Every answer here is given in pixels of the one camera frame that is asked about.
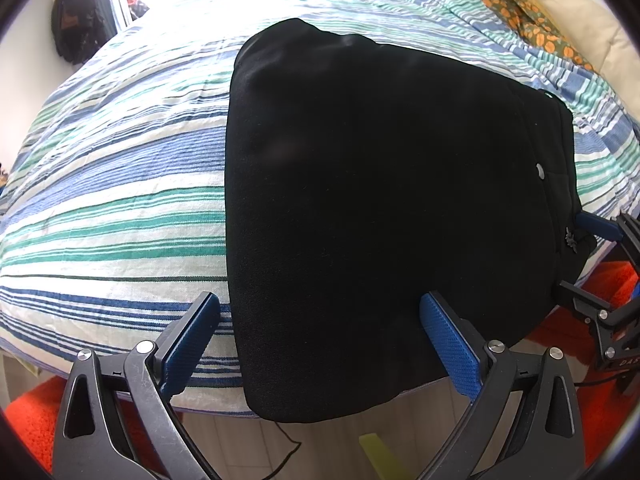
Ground yellow-green strip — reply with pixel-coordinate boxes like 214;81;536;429
358;432;416;480

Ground black cable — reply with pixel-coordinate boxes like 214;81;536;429
259;417;302;480

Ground striped bed cover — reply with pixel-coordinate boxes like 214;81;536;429
0;0;640;413

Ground orange rug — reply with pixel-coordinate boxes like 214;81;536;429
7;260;640;480

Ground red clothes by window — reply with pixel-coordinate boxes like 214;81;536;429
122;0;151;23

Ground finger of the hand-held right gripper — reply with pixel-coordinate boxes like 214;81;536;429
576;211;640;257
557;280;640;333

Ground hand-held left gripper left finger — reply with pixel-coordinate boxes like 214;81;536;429
51;291;222;480

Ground orange patterned blanket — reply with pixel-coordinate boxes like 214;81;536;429
410;0;598;73

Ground dark hanging clothes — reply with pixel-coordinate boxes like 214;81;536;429
51;0;108;65

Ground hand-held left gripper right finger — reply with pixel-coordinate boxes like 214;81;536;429
419;291;586;480

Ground black pants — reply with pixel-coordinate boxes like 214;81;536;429
223;17;598;422

